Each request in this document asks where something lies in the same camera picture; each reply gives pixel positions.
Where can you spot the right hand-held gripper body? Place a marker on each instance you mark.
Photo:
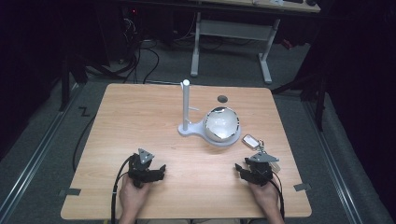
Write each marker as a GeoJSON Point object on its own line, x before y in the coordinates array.
{"type": "Point", "coordinates": [261, 169]}

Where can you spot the white stand with pole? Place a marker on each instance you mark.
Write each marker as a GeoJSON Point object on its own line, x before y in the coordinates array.
{"type": "Point", "coordinates": [186, 107]}

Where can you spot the shiny silver bowl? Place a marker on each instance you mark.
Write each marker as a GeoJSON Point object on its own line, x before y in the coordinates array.
{"type": "Point", "coordinates": [221, 123]}

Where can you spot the grey tape piece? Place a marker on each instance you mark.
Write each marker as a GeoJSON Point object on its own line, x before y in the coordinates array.
{"type": "Point", "coordinates": [302, 187]}
{"type": "Point", "coordinates": [70, 192]}

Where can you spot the black round table grommet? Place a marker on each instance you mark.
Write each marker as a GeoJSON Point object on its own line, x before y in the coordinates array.
{"type": "Point", "coordinates": [222, 99]}

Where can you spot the metal floor rail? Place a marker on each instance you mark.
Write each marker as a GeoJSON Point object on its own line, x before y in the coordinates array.
{"type": "Point", "coordinates": [333, 165]}
{"type": "Point", "coordinates": [34, 161]}

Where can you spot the black keyboard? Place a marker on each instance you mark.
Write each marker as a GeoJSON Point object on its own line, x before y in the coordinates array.
{"type": "Point", "coordinates": [293, 1]}

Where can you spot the desk with white legs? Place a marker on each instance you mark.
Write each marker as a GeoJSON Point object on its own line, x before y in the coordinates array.
{"type": "Point", "coordinates": [233, 29]}

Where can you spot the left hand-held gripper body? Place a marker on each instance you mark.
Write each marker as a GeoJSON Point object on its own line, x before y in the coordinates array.
{"type": "Point", "coordinates": [140, 169]}

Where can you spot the black computer mouse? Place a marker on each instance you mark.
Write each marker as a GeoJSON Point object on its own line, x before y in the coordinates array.
{"type": "Point", "coordinates": [311, 2]}

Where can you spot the white key fob with keys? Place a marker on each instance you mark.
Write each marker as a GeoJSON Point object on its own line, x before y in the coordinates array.
{"type": "Point", "coordinates": [251, 141]}

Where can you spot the dark computer tower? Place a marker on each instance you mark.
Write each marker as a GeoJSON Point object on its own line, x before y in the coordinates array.
{"type": "Point", "coordinates": [128, 31]}

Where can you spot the black metal stand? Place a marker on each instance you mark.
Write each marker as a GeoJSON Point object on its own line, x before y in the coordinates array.
{"type": "Point", "coordinates": [70, 77]}
{"type": "Point", "coordinates": [311, 90]}

